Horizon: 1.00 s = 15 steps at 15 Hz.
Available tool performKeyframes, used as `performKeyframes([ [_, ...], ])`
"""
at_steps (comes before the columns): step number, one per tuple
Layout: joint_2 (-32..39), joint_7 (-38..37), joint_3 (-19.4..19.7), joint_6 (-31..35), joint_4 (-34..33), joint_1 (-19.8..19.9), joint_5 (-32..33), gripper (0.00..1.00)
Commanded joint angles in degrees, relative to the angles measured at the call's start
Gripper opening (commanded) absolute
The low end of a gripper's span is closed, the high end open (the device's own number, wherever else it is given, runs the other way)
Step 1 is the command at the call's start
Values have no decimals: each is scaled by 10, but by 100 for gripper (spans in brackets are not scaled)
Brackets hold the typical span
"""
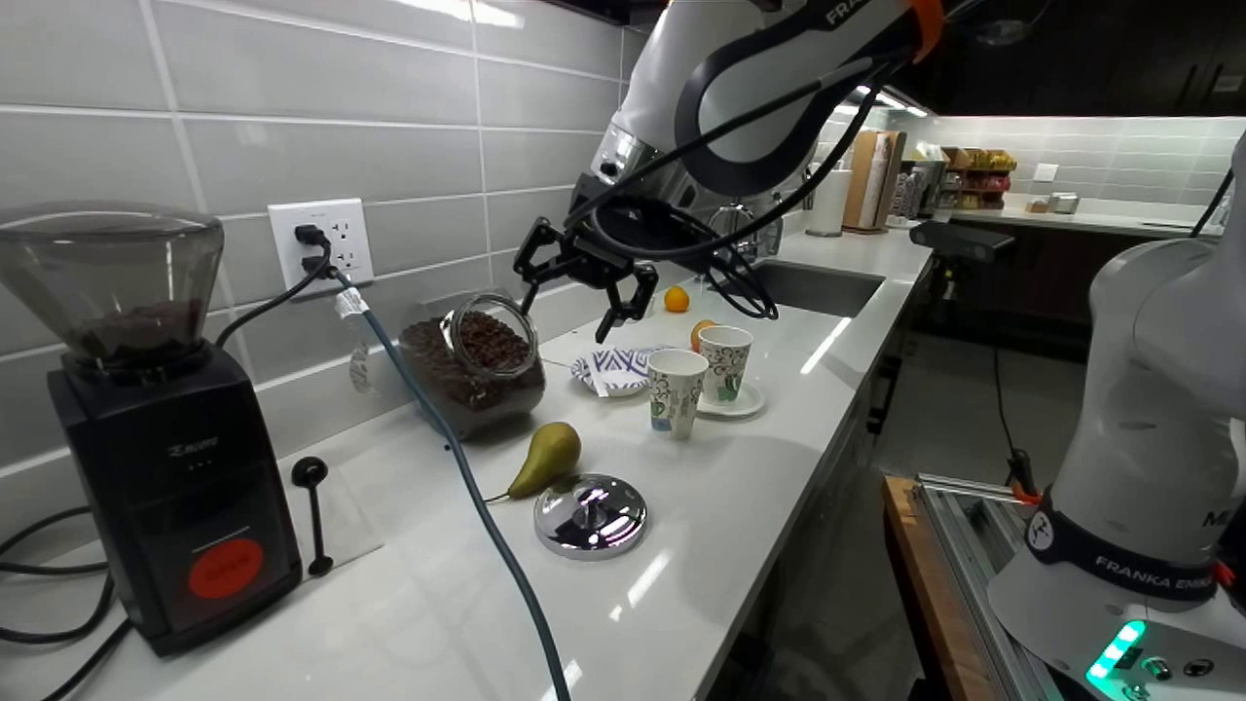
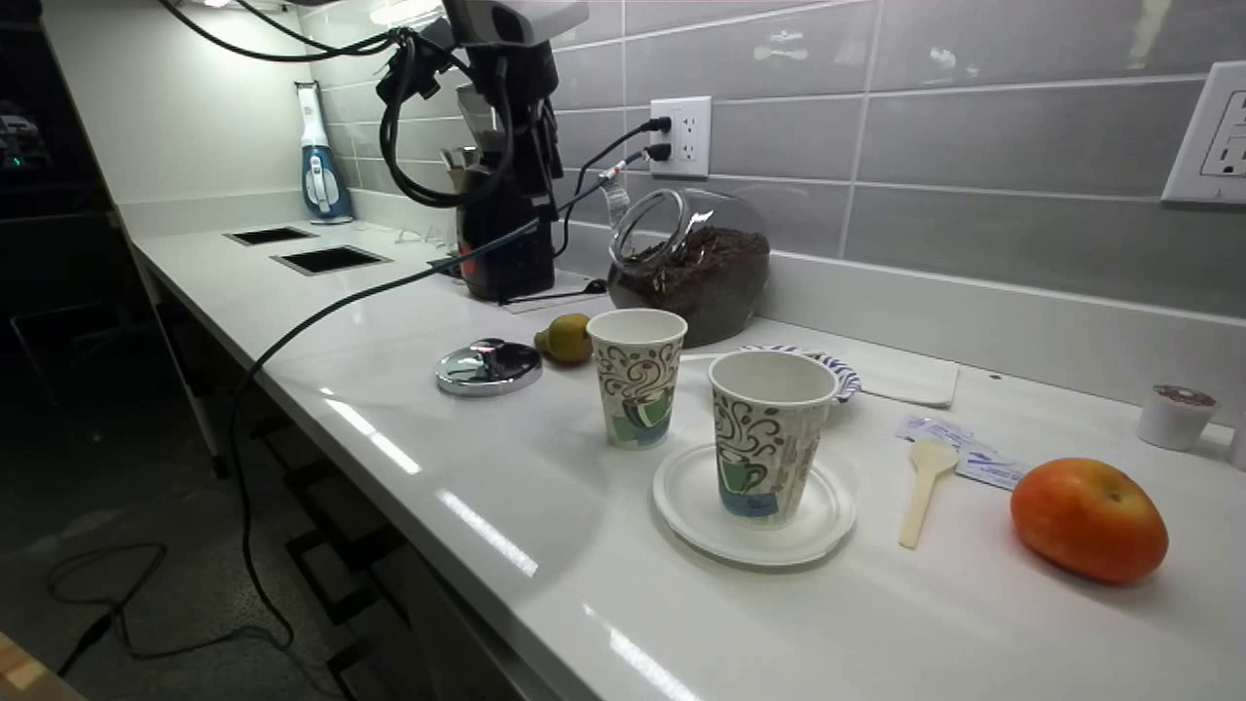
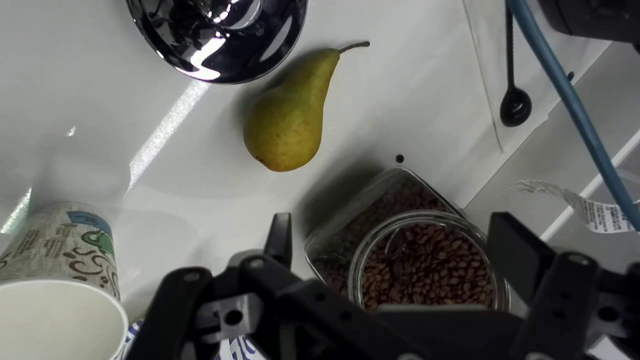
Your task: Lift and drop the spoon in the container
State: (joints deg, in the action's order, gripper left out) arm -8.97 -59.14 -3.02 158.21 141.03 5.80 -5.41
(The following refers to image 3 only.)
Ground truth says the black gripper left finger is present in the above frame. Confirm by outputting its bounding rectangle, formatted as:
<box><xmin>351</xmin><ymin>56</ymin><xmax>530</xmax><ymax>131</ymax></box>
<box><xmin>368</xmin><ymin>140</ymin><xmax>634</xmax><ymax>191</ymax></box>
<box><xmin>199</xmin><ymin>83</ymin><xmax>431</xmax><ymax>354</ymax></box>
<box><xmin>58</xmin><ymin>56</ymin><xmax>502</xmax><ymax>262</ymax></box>
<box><xmin>126</xmin><ymin>210</ymin><xmax>427</xmax><ymax>360</ymax></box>

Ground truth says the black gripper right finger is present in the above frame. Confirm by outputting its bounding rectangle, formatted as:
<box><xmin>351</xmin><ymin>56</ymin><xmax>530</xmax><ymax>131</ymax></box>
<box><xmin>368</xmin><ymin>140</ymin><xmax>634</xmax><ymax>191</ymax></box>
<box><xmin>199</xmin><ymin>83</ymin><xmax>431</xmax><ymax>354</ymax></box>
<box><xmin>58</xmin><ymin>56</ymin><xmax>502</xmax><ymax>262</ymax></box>
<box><xmin>488</xmin><ymin>210</ymin><xmax>640</xmax><ymax>360</ymax></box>

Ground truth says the small black spoon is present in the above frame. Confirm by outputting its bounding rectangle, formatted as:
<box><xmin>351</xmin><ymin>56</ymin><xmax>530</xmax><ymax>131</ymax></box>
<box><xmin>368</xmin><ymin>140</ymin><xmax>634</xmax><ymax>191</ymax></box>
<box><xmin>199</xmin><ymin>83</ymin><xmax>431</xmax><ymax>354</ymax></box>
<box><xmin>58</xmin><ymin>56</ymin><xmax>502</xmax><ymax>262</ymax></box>
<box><xmin>498</xmin><ymin>5</ymin><xmax>533</xmax><ymax>127</ymax></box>

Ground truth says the patterned paper cup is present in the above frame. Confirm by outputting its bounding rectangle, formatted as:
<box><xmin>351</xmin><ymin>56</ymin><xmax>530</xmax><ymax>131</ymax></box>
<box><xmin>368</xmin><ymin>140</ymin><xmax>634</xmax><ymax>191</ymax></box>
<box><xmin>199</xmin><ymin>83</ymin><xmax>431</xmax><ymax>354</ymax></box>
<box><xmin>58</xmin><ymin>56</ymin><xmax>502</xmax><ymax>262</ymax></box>
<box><xmin>0</xmin><ymin>202</ymin><xmax>130</xmax><ymax>360</ymax></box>

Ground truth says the glass jar of coffee beans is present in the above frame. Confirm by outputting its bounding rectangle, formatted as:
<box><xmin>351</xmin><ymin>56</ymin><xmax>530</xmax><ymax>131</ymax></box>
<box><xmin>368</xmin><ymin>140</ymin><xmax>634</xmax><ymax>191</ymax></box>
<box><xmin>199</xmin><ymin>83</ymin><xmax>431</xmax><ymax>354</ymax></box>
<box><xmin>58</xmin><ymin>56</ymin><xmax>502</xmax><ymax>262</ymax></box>
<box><xmin>301</xmin><ymin>166</ymin><xmax>511</xmax><ymax>316</ymax></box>

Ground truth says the green pear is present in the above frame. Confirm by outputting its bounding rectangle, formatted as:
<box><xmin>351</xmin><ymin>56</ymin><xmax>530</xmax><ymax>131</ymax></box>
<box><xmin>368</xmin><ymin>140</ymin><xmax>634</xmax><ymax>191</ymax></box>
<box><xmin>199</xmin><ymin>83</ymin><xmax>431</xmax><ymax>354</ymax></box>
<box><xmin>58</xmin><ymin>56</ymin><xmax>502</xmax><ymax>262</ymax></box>
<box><xmin>242</xmin><ymin>39</ymin><xmax>371</xmax><ymax>173</ymax></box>

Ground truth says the white paper sheet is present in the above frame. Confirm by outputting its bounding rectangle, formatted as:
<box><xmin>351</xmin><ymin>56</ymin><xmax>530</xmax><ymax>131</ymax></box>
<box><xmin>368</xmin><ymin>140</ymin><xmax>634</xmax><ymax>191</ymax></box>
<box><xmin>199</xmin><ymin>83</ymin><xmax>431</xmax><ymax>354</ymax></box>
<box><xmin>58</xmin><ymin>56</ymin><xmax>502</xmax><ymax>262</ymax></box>
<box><xmin>462</xmin><ymin>0</ymin><xmax>611</xmax><ymax>153</ymax></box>

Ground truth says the shiny metal jar lid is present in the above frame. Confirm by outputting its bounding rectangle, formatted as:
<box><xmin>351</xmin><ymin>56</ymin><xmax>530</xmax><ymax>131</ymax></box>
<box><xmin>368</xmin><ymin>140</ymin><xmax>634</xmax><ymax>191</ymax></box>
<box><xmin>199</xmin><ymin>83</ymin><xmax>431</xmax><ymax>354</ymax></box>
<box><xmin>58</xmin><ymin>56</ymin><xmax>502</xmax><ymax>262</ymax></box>
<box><xmin>126</xmin><ymin>0</ymin><xmax>307</xmax><ymax>83</ymax></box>

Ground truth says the white cable tag label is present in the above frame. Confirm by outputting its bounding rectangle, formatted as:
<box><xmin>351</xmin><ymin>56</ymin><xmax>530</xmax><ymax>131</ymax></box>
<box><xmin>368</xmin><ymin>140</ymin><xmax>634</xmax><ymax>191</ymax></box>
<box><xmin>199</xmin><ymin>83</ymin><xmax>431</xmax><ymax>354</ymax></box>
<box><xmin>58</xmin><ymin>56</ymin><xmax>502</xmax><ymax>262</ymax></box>
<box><xmin>517</xmin><ymin>177</ymin><xmax>640</xmax><ymax>235</ymax></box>

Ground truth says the thick power cable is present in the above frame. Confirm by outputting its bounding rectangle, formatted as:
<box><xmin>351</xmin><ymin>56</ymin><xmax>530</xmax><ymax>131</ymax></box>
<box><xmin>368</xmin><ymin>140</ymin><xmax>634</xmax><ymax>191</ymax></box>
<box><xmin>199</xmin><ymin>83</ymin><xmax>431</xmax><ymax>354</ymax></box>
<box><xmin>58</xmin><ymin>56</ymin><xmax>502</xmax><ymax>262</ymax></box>
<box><xmin>506</xmin><ymin>0</ymin><xmax>640</xmax><ymax>232</ymax></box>

